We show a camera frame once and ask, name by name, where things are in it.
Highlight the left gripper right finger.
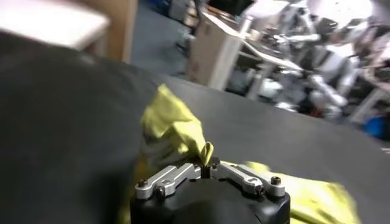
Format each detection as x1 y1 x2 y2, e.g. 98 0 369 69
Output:
208 156 286 199

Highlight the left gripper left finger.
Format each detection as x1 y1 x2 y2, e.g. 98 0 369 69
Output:
134 163 204 200

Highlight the yellow-green t-shirt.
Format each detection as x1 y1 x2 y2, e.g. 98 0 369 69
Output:
118 83 363 224

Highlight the black plastic table cover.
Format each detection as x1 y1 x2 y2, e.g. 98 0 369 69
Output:
0 30 390 224

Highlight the white adjustable standing desk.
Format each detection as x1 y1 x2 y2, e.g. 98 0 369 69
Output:
240 39 305 101

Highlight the tall white cardboard box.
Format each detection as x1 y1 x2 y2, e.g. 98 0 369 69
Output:
186 12 244 91

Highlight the white humanoid robot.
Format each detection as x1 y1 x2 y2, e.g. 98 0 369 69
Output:
261 0 390 122

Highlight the wooden slat partition screen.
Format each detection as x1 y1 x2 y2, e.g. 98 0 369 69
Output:
77 0 138 64

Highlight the black monitor screen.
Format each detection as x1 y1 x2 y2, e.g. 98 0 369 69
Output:
207 0 255 9

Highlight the white rectangular table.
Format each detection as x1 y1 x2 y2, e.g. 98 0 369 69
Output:
0 0 111 51

